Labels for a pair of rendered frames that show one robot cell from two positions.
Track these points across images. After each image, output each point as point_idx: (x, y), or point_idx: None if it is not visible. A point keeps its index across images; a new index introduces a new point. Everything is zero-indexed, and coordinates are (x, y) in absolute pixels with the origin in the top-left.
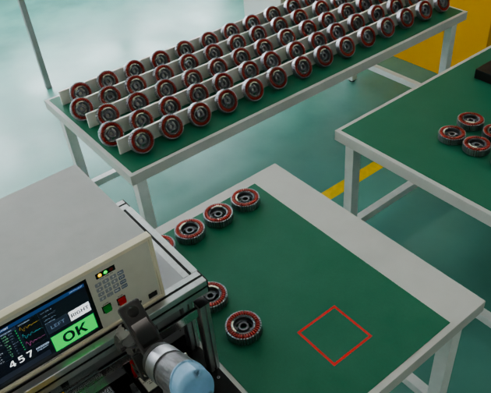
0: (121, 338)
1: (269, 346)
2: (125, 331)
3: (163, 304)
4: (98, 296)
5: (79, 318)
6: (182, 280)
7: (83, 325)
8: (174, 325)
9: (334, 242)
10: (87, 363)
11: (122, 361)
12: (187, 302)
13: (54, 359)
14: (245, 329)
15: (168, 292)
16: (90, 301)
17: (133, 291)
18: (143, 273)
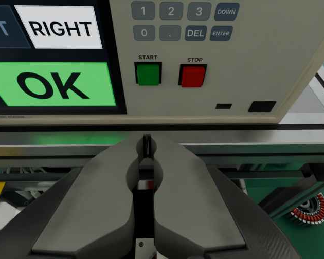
0: (55, 228)
1: (323, 244)
2: (124, 180)
3: (268, 139)
4: (131, 15)
5: (64, 55)
6: None
7: (74, 81)
8: (254, 181)
9: None
10: (69, 161)
11: (140, 185)
12: (307, 160)
13: (7, 119)
14: (303, 206)
15: (288, 120)
16: (102, 15)
17: (232, 69)
18: (294, 28)
